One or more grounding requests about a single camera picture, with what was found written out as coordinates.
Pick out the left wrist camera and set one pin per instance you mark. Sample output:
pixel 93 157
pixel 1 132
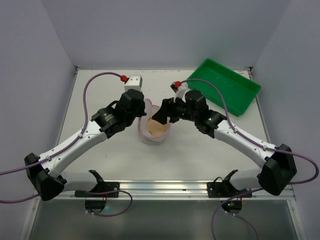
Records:
pixel 133 82

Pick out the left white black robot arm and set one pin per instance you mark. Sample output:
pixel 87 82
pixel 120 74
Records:
pixel 45 171

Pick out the aluminium mounting rail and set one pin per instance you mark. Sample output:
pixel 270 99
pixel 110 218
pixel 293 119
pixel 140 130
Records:
pixel 162 189

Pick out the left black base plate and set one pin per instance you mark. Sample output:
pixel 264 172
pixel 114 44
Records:
pixel 111 186

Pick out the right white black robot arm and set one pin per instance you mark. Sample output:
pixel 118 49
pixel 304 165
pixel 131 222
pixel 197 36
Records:
pixel 275 164

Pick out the white mesh laundry bag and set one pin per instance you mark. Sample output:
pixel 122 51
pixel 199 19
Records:
pixel 150 109

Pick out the green plastic tray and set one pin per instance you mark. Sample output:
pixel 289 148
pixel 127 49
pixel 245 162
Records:
pixel 238 92

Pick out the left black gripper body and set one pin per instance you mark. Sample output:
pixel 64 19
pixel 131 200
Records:
pixel 139 111

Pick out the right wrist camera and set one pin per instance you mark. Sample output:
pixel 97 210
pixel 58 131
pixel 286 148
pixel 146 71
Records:
pixel 179 89

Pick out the beige bra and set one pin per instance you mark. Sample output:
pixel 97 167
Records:
pixel 155 128

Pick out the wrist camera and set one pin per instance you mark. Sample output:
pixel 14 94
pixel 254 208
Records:
pixel 133 82
pixel 179 89

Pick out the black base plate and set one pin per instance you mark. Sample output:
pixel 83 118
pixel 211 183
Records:
pixel 111 186
pixel 224 189

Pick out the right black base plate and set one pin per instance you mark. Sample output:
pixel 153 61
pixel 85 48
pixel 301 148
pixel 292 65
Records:
pixel 224 189

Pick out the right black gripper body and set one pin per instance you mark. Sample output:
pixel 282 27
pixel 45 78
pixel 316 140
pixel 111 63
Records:
pixel 169 110

